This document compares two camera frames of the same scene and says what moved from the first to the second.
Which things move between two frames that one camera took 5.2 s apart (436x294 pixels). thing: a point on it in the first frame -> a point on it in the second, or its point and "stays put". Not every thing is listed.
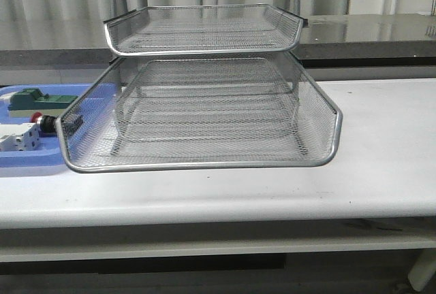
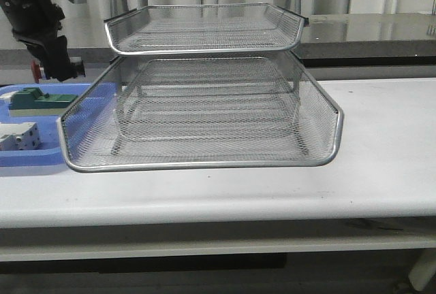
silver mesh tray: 206,113 stays put
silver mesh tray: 175,111 stays put
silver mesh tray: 204,29 stays put
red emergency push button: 71,124 -> 36,71
